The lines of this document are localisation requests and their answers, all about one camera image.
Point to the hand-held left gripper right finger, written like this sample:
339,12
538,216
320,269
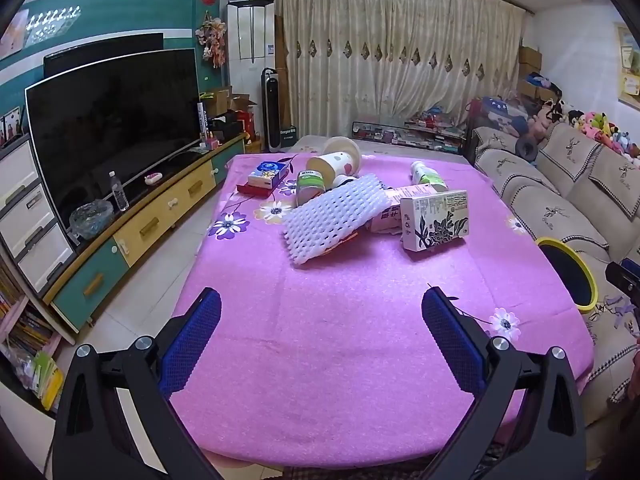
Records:
450,340

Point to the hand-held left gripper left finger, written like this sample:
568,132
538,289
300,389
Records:
190,340

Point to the black trash can yellow rim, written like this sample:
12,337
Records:
570,270

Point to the white box dark floral print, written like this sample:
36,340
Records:
435,220

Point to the pink milk carton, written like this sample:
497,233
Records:
410,192

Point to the white foam net sleeve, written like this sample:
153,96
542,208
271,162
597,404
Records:
335,220

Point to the green white bottle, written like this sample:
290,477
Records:
425,175

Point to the green label can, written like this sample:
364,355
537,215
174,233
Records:
311,187

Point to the white printed paper cup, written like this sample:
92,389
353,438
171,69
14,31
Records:
332,166

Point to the beige sofa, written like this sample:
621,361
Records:
560,200

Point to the green yellow television cabinet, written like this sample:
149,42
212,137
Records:
150,225

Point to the purple floral tablecloth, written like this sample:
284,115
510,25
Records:
325,335

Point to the row of plush toys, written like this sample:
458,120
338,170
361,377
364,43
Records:
595,125

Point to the clear plastic bag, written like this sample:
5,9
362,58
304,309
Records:
90,217

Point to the bookshelf with books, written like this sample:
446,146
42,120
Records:
30,340

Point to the red flat box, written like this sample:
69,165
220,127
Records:
250,190

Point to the dark round neck pillow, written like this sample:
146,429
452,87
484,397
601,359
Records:
526,149

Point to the clear water bottle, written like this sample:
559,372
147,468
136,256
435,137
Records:
119,192

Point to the small pink white toy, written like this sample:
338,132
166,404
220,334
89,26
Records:
153,178

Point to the blue white small box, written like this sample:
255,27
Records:
267,172

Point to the white drawer unit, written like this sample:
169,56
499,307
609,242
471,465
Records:
30,230

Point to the blue star print pillow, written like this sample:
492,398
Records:
502,112

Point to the row of books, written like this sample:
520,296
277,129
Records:
410,132

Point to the tall white box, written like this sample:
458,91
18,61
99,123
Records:
203,120

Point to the black box white label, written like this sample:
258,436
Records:
288,136

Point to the black flat television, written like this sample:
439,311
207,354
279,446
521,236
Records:
110,125

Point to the open cardboard box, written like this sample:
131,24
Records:
220,100

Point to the framed photos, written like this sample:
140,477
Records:
11,127

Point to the white standing air conditioner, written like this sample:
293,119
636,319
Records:
250,60

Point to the cream patterned curtain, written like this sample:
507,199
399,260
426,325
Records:
400,50

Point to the hanging flower wreath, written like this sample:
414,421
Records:
212,40

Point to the black screen panel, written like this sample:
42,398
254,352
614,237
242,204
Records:
100,50

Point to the framed wall painting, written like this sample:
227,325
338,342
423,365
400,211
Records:
630,65

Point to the crystal wall decoration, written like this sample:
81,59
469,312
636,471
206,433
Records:
52,22

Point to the pale wall picture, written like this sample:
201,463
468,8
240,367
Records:
14,32

